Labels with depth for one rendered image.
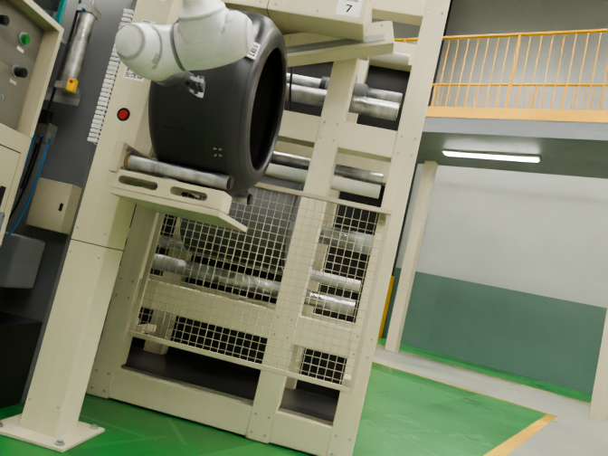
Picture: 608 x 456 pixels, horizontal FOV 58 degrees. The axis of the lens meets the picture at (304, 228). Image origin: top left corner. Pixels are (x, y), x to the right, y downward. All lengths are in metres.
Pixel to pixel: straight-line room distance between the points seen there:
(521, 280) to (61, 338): 9.10
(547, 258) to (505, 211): 1.12
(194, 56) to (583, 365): 9.40
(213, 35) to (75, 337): 1.10
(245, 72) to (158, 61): 0.45
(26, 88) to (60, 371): 0.90
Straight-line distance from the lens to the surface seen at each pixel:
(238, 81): 1.64
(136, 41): 1.24
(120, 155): 1.79
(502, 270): 10.43
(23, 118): 1.96
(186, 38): 1.24
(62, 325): 1.94
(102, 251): 1.88
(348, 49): 2.30
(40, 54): 2.01
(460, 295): 10.54
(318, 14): 2.21
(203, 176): 1.71
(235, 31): 1.22
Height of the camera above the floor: 0.65
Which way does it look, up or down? 6 degrees up
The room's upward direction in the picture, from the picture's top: 13 degrees clockwise
